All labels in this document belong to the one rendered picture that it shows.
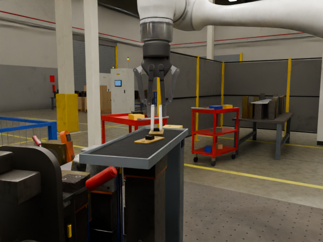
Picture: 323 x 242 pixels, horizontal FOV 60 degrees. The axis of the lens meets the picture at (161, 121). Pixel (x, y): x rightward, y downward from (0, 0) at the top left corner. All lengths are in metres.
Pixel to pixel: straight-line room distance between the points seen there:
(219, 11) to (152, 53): 0.23
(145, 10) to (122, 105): 10.48
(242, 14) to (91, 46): 4.26
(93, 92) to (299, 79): 5.15
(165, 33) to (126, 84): 10.34
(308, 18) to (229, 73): 7.62
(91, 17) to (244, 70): 4.64
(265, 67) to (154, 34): 7.30
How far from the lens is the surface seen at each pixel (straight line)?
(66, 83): 8.01
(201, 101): 6.99
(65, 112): 7.96
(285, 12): 0.67
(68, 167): 1.08
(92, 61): 4.87
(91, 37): 4.92
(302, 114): 7.86
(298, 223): 1.42
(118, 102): 11.32
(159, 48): 0.75
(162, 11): 0.76
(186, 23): 0.88
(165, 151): 0.59
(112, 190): 0.82
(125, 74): 11.10
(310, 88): 7.81
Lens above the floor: 1.29
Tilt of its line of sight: 7 degrees down
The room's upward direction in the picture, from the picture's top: straight up
